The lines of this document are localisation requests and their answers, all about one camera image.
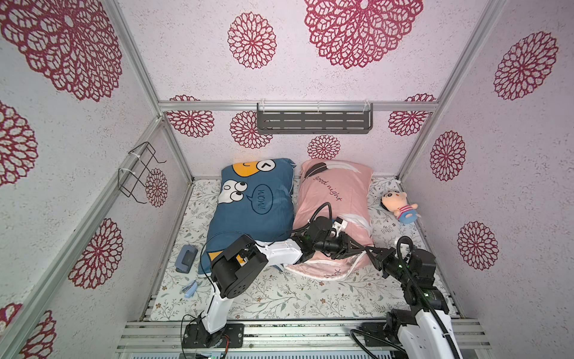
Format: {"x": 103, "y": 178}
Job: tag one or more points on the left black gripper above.
{"x": 347, "y": 249}

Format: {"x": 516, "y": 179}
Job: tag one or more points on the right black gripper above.
{"x": 388, "y": 262}

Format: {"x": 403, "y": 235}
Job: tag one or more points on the pink good night pillow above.
{"x": 345, "y": 185}

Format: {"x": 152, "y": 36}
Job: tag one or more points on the blue cartoon pillow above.
{"x": 254, "y": 200}

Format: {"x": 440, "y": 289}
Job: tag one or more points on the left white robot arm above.
{"x": 234, "y": 269}

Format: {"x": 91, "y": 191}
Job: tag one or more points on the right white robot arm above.
{"x": 425, "y": 330}

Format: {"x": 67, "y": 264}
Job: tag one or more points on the small plush doll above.
{"x": 396, "y": 202}

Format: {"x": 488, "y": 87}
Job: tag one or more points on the blue grey phone holder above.
{"x": 186, "y": 258}

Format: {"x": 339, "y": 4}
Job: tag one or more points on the small blue clip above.
{"x": 190, "y": 290}

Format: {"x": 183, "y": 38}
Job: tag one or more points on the floral bed sheet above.
{"x": 284, "y": 295}

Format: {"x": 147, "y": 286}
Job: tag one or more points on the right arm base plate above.
{"x": 379, "y": 334}

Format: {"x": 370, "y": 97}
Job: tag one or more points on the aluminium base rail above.
{"x": 277, "y": 336}

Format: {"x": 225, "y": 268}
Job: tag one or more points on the grey wall shelf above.
{"x": 317, "y": 122}

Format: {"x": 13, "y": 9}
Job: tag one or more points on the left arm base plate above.
{"x": 196, "y": 337}

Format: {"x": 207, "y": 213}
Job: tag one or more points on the black wire wall rack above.
{"x": 144, "y": 181}

